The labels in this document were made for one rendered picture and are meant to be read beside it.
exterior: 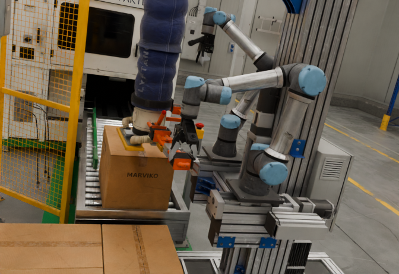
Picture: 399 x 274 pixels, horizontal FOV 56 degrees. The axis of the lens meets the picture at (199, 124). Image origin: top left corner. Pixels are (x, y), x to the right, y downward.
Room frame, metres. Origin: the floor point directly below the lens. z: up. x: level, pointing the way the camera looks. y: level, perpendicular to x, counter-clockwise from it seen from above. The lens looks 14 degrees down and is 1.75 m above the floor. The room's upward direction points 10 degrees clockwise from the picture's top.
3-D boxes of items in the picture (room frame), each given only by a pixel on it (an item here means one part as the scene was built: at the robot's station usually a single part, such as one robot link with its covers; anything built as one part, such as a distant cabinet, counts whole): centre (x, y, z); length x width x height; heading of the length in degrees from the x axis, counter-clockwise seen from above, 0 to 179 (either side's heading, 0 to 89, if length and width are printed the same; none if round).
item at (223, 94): (1.54, -0.05, 1.50); 0.11 x 0.11 x 0.08; 11
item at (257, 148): (1.71, -0.32, 1.20); 0.13 x 0.12 x 0.14; 11
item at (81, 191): (3.10, 0.97, 0.50); 2.31 x 0.05 x 0.19; 18
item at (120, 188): (2.41, 0.39, 0.75); 0.60 x 0.40 x 0.40; 20
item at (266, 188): (1.72, -0.32, 1.09); 0.15 x 0.15 x 0.10
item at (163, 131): (1.81, 0.19, 1.20); 0.10 x 0.08 x 0.06; 113
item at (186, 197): (2.79, 0.00, 0.50); 0.07 x 0.07 x 1.00; 18
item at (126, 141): (2.00, 0.37, 1.10); 0.34 x 0.10 x 0.05; 23
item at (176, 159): (1.49, 0.06, 1.20); 0.08 x 0.07 x 0.05; 23
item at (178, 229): (2.09, 0.29, 0.47); 0.70 x 0.03 x 0.15; 108
